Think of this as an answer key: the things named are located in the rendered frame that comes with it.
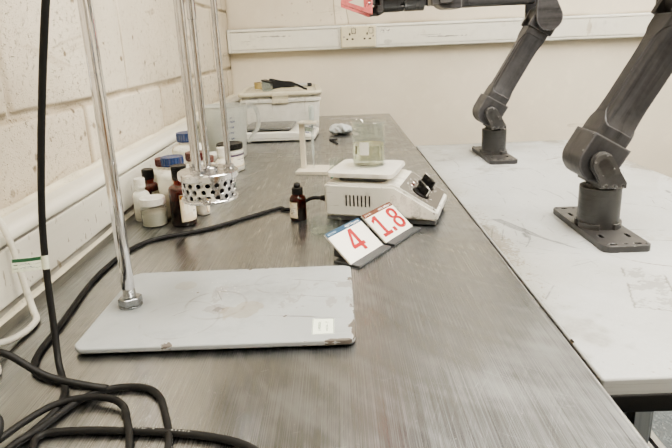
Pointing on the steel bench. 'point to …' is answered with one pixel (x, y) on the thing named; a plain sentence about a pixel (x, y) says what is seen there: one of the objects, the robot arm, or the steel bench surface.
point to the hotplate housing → (382, 192)
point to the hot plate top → (366, 170)
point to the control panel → (419, 196)
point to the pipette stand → (305, 154)
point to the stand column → (103, 125)
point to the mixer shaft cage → (206, 176)
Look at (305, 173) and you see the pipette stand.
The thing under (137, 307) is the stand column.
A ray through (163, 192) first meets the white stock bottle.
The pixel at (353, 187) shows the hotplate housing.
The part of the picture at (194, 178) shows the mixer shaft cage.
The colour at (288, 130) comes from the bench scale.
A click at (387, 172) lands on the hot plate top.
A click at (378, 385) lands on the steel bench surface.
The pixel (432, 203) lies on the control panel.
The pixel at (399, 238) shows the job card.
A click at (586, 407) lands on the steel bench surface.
